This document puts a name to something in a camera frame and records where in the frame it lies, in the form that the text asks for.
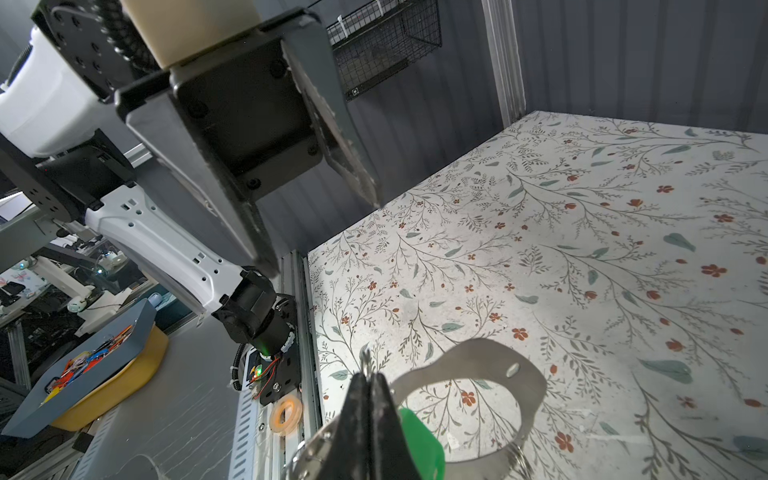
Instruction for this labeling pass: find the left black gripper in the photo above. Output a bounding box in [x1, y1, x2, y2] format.
[115, 9, 383, 278]

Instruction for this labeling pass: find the tape roll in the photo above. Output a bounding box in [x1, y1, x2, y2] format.
[269, 394, 303, 436]

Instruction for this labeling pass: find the black wire basket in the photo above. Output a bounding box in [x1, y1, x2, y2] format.
[326, 0, 442, 101]

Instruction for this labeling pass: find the green tagged key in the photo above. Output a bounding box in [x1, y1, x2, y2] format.
[398, 408, 446, 480]

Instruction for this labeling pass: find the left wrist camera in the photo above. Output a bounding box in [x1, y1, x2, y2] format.
[122, 0, 260, 69]

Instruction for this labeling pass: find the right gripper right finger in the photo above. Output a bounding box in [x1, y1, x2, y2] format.
[370, 373, 421, 480]

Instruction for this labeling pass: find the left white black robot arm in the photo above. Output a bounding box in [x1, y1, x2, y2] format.
[1, 1, 382, 357]

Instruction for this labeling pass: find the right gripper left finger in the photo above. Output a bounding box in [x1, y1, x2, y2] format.
[318, 373, 371, 479]

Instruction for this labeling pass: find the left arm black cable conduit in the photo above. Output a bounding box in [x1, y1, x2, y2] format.
[92, 0, 163, 77]

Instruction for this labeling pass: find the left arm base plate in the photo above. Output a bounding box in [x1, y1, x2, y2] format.
[243, 294, 301, 406]

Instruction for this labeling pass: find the blue yellow tray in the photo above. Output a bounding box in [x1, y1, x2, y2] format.
[2, 299, 169, 439]

